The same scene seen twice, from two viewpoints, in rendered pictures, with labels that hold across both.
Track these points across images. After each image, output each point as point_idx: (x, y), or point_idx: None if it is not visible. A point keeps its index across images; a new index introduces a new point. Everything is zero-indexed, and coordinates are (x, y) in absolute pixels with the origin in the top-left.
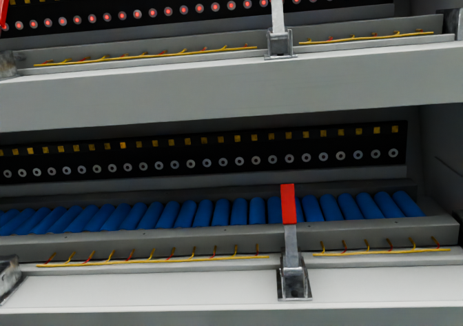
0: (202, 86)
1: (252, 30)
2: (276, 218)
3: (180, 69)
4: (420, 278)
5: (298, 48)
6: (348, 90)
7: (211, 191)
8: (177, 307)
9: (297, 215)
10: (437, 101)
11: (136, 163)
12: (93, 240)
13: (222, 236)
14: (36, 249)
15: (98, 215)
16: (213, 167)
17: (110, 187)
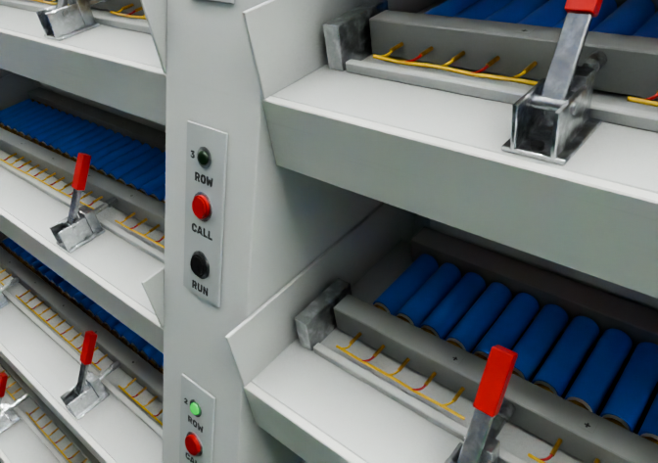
0: (18, 51)
1: None
2: (136, 179)
3: (3, 33)
4: (146, 272)
5: (103, 20)
6: (87, 83)
7: (148, 132)
8: (16, 221)
9: (153, 181)
10: (140, 115)
11: None
12: (27, 152)
13: None
14: (8, 147)
15: (66, 129)
16: None
17: (98, 103)
